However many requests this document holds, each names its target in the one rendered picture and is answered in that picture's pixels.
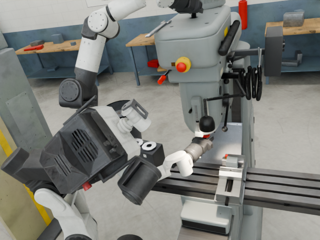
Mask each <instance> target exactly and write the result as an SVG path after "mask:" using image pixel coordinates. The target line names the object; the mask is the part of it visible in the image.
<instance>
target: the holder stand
mask: <svg viewBox="0 0 320 240"><path fill-rule="evenodd" d="M135 140H136V142H137V143H138V144H139V146H140V155H139V156H140V157H141V158H143V159H145V160H146V161H148V162H150V163H152V164H153V165H154V166H156V167H158V166H161V165H163V162H164V160H165V154H164V150H163V145H162V144H161V143H156V142H153V141H148V140H142V139H138V138H135Z"/></svg>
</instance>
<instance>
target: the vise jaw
mask: <svg viewBox="0 0 320 240"><path fill-rule="evenodd" d="M242 176H243V169H241V168H232V167H222V166H221V167H220V171H219V178H220V179H228V180H240V181H242Z"/></svg>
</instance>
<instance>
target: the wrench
mask: <svg viewBox="0 0 320 240"><path fill-rule="evenodd" d="M171 22H172V20H169V21H168V22H165V20H164V21H162V22H161V23H160V25H159V26H158V27H157V28H155V29H154V30H153V31H151V32H150V33H149V34H147V35H146V36H145V37H146V38H148V37H151V36H152V35H153V34H155V33H156V32H157V31H159V30H160V29H161V28H162V27H164V26H165V25H166V24H169V23H171Z"/></svg>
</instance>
